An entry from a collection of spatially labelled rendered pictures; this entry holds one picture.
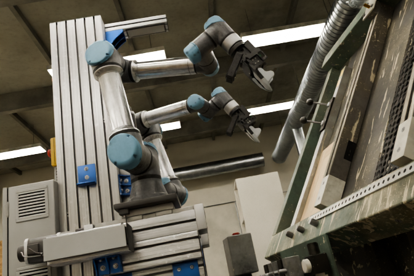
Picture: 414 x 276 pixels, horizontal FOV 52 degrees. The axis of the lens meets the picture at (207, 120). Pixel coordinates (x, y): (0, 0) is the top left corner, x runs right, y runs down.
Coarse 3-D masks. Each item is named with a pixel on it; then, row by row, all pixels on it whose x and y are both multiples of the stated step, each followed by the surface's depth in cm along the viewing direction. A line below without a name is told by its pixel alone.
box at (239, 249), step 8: (224, 240) 207; (232, 240) 200; (240, 240) 201; (248, 240) 202; (224, 248) 208; (232, 248) 199; (240, 248) 199; (248, 248) 200; (232, 256) 197; (240, 256) 198; (248, 256) 198; (232, 264) 196; (240, 264) 196; (248, 264) 197; (256, 264) 198; (232, 272) 197; (240, 272) 195; (248, 272) 196
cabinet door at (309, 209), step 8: (328, 152) 195; (320, 160) 202; (320, 168) 196; (320, 176) 192; (312, 184) 197; (320, 184) 186; (312, 192) 192; (312, 200) 187; (304, 208) 193; (312, 208) 182; (304, 216) 187
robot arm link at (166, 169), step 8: (152, 128) 234; (160, 128) 242; (144, 136) 233; (152, 136) 233; (160, 136) 236; (160, 144) 233; (160, 152) 229; (160, 160) 227; (168, 160) 230; (160, 168) 225; (168, 168) 225; (168, 176) 222; (176, 184) 219; (184, 192) 221; (184, 200) 221
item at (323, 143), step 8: (344, 72) 228; (344, 80) 226; (336, 88) 227; (344, 88) 224; (336, 96) 221; (336, 104) 219; (336, 112) 217; (328, 120) 215; (328, 128) 213; (320, 136) 214; (328, 136) 211; (320, 144) 208; (320, 152) 206; (312, 160) 208; (312, 168) 202; (312, 176) 201; (304, 184) 203; (304, 192) 197; (304, 200) 195; (296, 208) 197; (296, 216) 191
